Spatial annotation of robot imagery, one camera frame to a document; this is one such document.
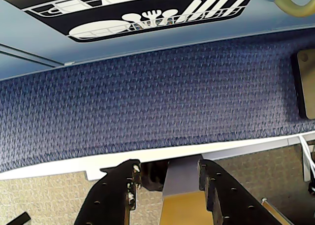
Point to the blue toy kitchen body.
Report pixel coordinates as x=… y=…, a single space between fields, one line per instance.
x=14 y=67

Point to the gray and tan post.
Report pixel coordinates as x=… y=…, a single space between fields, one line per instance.
x=182 y=178

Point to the beige board with black edge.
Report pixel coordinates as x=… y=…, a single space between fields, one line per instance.
x=307 y=87

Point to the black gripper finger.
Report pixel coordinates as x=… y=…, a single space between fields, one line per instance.
x=108 y=200
x=231 y=200

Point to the black bar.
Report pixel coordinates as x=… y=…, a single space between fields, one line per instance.
x=12 y=220

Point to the blue woven floor mat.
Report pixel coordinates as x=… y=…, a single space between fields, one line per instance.
x=147 y=99

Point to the blue dishwasher door with sticker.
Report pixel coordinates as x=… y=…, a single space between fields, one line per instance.
x=24 y=28

